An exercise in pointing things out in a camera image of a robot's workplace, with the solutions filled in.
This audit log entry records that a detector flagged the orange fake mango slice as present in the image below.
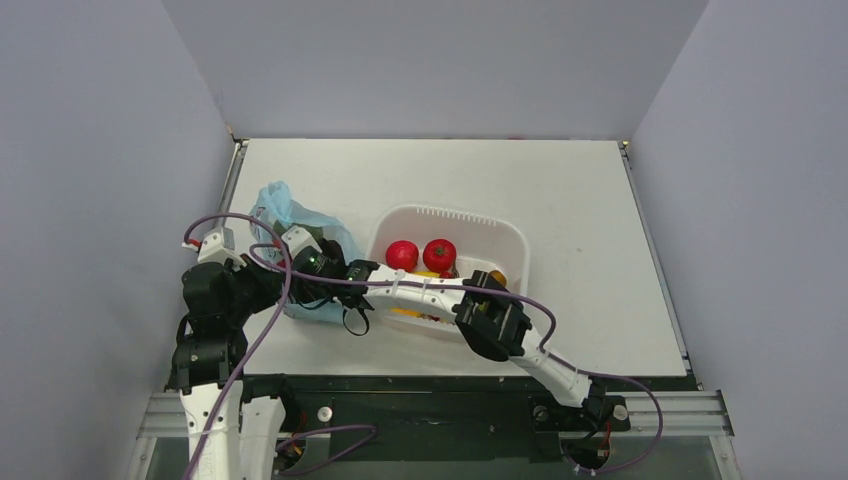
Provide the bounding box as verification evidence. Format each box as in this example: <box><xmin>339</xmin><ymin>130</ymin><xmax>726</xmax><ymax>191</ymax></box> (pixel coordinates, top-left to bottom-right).
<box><xmin>390</xmin><ymin>308</ymin><xmax>423</xmax><ymax>318</ymax></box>

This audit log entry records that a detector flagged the white plastic basket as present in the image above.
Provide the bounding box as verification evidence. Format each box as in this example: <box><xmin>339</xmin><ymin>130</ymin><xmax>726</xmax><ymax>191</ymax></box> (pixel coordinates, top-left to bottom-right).
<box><xmin>367</xmin><ymin>203</ymin><xmax>531</xmax><ymax>343</ymax></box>

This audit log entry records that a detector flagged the black table base frame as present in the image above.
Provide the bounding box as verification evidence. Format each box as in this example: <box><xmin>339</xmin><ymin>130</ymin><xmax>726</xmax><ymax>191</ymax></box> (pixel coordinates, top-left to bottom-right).
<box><xmin>135</xmin><ymin>374</ymin><xmax>737</xmax><ymax>480</ymax></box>

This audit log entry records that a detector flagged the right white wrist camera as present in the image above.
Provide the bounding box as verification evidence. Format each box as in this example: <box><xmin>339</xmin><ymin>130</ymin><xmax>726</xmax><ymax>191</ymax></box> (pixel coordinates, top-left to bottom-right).
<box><xmin>280</xmin><ymin>226</ymin><xmax>323</xmax><ymax>261</ymax></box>

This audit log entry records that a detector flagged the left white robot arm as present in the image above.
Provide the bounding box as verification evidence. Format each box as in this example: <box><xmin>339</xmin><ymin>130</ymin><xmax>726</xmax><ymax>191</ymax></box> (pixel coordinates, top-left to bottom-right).
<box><xmin>167</xmin><ymin>259</ymin><xmax>299</xmax><ymax>479</ymax></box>

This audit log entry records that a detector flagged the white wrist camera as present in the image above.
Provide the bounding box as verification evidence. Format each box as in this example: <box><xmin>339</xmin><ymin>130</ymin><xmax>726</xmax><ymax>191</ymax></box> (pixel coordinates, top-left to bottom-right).
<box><xmin>181</xmin><ymin>226</ymin><xmax>246</xmax><ymax>268</ymax></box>
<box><xmin>280</xmin><ymin>226</ymin><xmax>323</xmax><ymax>261</ymax></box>

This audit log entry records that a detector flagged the light blue plastic bag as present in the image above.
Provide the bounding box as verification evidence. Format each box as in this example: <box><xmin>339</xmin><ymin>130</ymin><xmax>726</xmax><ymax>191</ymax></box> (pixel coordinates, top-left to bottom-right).
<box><xmin>250</xmin><ymin>181</ymin><xmax>362</xmax><ymax>325</ymax></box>

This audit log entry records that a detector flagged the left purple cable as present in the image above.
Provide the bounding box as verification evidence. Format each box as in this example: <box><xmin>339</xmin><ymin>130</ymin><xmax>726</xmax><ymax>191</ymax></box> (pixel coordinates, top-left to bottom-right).
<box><xmin>181</xmin><ymin>211</ymin><xmax>380</xmax><ymax>480</ymax></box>

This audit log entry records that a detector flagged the yellow fake banana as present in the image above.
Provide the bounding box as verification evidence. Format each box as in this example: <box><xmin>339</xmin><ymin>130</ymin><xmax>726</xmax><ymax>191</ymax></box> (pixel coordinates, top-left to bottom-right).
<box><xmin>413</xmin><ymin>270</ymin><xmax>441</xmax><ymax>278</ymax></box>

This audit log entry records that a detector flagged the red fake apple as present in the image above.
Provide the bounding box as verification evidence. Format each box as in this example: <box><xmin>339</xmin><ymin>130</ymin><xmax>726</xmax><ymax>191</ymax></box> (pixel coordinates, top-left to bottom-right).
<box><xmin>385</xmin><ymin>240</ymin><xmax>419</xmax><ymax>272</ymax></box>

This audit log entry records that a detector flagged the brown fake kiwi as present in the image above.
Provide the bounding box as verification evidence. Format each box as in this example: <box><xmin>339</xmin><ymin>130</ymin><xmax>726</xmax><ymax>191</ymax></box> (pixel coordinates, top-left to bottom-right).
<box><xmin>488</xmin><ymin>269</ymin><xmax>508</xmax><ymax>287</ymax></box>

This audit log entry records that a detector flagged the red fake tomato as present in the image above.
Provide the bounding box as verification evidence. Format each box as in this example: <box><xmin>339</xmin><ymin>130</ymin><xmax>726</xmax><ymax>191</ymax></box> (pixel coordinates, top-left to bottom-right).
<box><xmin>422</xmin><ymin>238</ymin><xmax>457</xmax><ymax>273</ymax></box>

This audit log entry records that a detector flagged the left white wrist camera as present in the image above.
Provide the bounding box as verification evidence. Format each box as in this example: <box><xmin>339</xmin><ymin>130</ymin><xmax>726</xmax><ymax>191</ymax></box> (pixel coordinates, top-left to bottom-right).
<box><xmin>181</xmin><ymin>226</ymin><xmax>246</xmax><ymax>268</ymax></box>

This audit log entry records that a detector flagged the green fake avocado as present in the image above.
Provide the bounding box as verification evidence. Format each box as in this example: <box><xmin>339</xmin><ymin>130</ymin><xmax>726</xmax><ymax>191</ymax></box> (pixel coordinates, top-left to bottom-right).
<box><xmin>273</xmin><ymin>221</ymin><xmax>325</xmax><ymax>243</ymax></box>

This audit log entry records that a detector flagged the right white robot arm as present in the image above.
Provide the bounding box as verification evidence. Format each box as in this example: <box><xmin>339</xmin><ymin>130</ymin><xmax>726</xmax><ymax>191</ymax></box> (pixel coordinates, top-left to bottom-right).
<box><xmin>287</xmin><ymin>246</ymin><xmax>629</xmax><ymax>428</ymax></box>

